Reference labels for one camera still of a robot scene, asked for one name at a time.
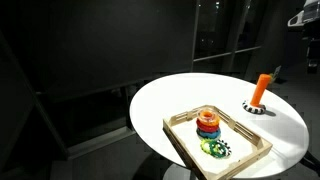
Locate wooden slatted tray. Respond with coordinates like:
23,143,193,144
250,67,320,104
162,104,274,180

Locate black and white striped base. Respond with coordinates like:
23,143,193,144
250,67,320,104
241,99,267,115

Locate orange stacking peg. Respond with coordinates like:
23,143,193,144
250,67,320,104
250,73,273,108

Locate small grey card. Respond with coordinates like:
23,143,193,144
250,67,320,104
270,65,283,84

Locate red toy ring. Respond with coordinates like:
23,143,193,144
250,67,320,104
195,119,221,134

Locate blue toy ring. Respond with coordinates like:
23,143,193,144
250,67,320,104
196,127,222,140

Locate metal window frame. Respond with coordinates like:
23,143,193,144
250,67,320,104
190,0,264,74

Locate yellow-green toy ring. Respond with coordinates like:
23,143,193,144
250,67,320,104
200,137,218,155

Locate dark green toy ring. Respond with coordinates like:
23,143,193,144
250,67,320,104
208,139,231,159

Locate white table pedestal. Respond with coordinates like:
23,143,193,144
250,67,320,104
162,163,201,180

